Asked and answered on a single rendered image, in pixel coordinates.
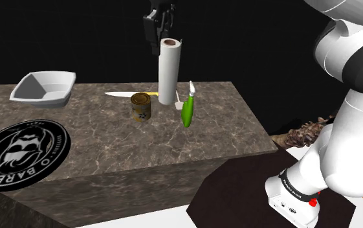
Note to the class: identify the white paper towel roll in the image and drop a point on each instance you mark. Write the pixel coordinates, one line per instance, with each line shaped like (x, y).
(169, 75)

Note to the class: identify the small white spatula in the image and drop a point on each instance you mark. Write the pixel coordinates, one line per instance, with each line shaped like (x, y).
(178, 105)

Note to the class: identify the golden tin can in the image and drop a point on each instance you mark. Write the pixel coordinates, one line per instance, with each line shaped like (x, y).
(141, 110)

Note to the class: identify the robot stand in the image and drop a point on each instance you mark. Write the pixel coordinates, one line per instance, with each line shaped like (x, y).
(241, 189)

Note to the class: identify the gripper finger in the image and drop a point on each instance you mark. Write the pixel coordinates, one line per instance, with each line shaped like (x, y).
(155, 49)

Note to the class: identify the round black printed mat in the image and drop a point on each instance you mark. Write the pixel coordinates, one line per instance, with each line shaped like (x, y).
(55, 148)

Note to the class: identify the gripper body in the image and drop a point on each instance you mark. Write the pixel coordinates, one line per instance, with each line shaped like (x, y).
(159, 22)

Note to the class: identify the white square bowl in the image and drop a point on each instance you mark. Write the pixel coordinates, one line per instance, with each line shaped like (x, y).
(55, 90)

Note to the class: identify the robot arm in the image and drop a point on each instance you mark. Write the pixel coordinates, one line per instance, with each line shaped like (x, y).
(348, 151)

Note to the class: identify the green spray bottle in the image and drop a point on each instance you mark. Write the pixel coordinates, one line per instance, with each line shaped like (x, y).
(187, 110)

